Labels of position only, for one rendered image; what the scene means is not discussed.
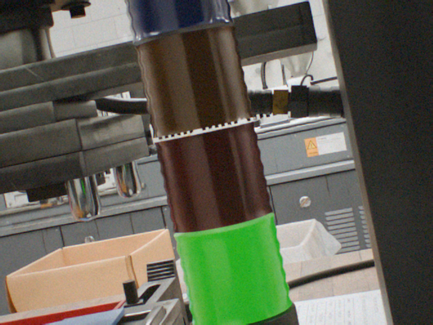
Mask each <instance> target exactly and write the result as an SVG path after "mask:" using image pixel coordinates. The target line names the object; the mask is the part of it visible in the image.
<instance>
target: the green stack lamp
mask: <svg viewBox="0 0 433 325"><path fill-rule="evenodd" d="M174 237H175V239H176V241H177V251H178V254H179V256H180V266H181V268H182V270H183V281H184V283H185V285H186V295H187V297H188V299H189V310H190V312H191V314H192V324H193V325H244V324H249V323H252V322H258V321H260V320H264V319H268V318H270V317H273V316H275V315H277V314H279V313H281V312H283V311H285V310H287V309H289V308H290V307H291V306H292V304H293V302H292V300H291V298H290V296H289V285H288V283H287V281H286V277H287V272H286V270H285V269H284V267H283V257H282V255H281V253H280V242H279V240H278V238H277V228H276V226H275V224H274V213H269V214H267V215H264V216H262V217H261V218H258V219H254V220H252V221H247V222H243V223H240V224H236V225H232V226H226V227H223V228H217V229H212V230H205V231H196V232H189V233H175V234H174Z"/></svg>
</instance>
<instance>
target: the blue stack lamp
mask: <svg viewBox="0 0 433 325"><path fill-rule="evenodd" d="M124 2H125V3H126V15H127V16H128V19H129V21H130V31H131V34H132V36H133V45H135V46H138V45H140V44H143V43H147V42H149V41H152V40H156V39H160V38H163V37H168V36H171V35H173V34H179V33H182V32H188V31H192V30H199V29H203V28H212V27H218V26H232V25H234V23H235V22H234V21H233V18H232V17H231V10H232V8H231V5H230V3H229V1H228V0H124Z"/></svg>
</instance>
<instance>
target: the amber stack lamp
mask: <svg viewBox="0 0 433 325"><path fill-rule="evenodd" d="M235 30H236V27H235V26H218V27H212V28H203V29H199V30H192V31H188V32H182V33H179V34H173V35H171V36H168V37H163V38H160V39H156V40H152V41H149V42H147V43H143V44H140V45H138V46H136V47H134V48H133V49H134V51H135V53H136V54H137V64H138V66H139V68H140V79H141V81H142V83H143V85H144V96H145V98H146V100H147V110H148V112H149V114H150V125H151V127H152V129H153V139H154V138H157V137H163V136H168V135H174V134H178V133H183V132H189V131H193V130H199V129H203V128H209V127H212V126H218V125H221V124H224V123H230V122H233V121H239V120H242V119H248V118H252V117H253V114H252V113H251V102H250V100H249V98H248V96H247V85H246V83H245V81H244V76H245V72H244V70H243V68H242V57H241V55H240V53H239V51H238V40H237V38H236V36H235Z"/></svg>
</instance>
